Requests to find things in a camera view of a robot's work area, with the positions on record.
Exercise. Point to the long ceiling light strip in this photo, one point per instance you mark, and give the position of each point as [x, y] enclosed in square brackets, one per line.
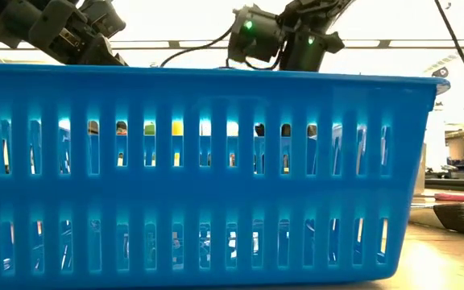
[397, 43]

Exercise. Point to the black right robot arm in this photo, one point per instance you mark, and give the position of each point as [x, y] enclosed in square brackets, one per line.
[300, 56]

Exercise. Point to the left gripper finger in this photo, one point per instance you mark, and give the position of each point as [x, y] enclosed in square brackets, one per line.
[101, 52]

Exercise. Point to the black desk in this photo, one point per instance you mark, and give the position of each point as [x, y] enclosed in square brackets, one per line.
[457, 185]

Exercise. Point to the small grey ceiling fixture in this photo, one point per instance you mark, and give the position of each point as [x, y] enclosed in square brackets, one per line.
[154, 65]

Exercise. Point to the blue slotted plastic basket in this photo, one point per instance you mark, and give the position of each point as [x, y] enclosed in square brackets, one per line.
[216, 193]

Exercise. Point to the black ceiling camera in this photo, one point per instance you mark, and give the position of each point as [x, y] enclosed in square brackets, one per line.
[441, 73]

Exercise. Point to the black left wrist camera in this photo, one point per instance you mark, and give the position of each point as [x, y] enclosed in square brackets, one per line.
[103, 18]

